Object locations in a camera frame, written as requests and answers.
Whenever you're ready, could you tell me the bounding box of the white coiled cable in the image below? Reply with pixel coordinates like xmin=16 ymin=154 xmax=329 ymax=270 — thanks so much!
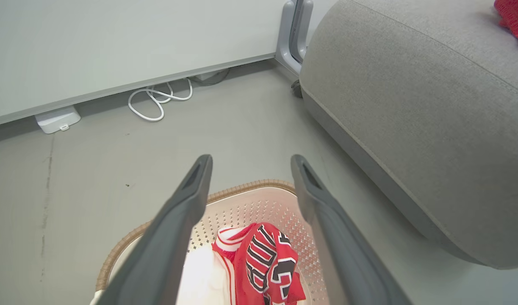
xmin=127 ymin=78 xmax=194 ymax=122

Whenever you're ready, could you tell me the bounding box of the beige perforated laundry basket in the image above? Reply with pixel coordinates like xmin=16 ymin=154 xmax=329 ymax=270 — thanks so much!
xmin=89 ymin=179 xmax=329 ymax=305

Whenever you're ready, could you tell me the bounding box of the white power box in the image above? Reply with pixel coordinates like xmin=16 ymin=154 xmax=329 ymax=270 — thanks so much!
xmin=34 ymin=106 xmax=81 ymax=134

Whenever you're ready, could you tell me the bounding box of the red basketball jersey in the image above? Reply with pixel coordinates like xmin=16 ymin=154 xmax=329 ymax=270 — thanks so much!
xmin=211 ymin=222 xmax=307 ymax=305

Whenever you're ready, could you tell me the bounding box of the grey metal partition frame foot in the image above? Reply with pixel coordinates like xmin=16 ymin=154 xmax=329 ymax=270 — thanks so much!
xmin=275 ymin=0 xmax=314 ymax=77

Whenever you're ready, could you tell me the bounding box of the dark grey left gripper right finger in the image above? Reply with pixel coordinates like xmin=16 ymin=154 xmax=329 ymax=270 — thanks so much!
xmin=291 ymin=154 xmax=413 ymax=305

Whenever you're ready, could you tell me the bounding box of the red cloth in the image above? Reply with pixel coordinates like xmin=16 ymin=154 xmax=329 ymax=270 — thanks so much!
xmin=494 ymin=0 xmax=518 ymax=50

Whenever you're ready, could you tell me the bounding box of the grey plug adapter with cable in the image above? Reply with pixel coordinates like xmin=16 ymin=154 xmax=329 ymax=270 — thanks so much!
xmin=190 ymin=68 xmax=232 ymax=86

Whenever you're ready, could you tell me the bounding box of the white garment with red stripes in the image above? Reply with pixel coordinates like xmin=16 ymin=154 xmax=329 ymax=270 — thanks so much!
xmin=176 ymin=245 xmax=239 ymax=305

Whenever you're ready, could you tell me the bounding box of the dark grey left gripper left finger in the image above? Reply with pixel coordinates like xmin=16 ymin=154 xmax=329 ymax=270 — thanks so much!
xmin=96 ymin=154 xmax=213 ymax=305

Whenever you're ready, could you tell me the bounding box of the grey fabric sofa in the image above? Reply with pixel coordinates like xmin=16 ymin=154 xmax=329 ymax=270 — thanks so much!
xmin=299 ymin=0 xmax=518 ymax=270

